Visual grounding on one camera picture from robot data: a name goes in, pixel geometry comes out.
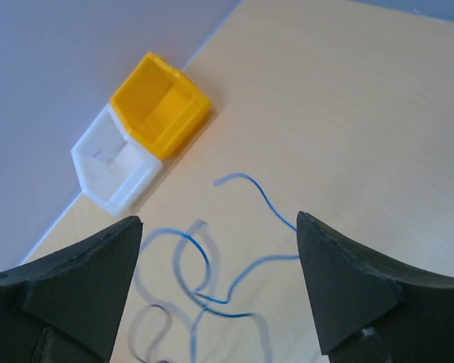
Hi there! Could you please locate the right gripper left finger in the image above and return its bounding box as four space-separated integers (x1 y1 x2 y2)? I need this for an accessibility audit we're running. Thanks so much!
0 216 142 362

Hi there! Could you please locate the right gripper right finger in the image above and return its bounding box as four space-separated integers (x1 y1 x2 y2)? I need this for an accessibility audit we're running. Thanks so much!
297 212 454 362

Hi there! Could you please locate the blue wire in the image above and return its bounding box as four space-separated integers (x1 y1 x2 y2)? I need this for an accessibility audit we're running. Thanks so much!
129 172 300 363

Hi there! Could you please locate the white plastic bin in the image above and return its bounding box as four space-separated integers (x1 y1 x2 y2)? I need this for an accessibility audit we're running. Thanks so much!
71 104 163 217

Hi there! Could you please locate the yellow plastic bin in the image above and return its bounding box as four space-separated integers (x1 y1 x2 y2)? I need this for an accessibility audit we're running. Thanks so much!
110 52 211 160

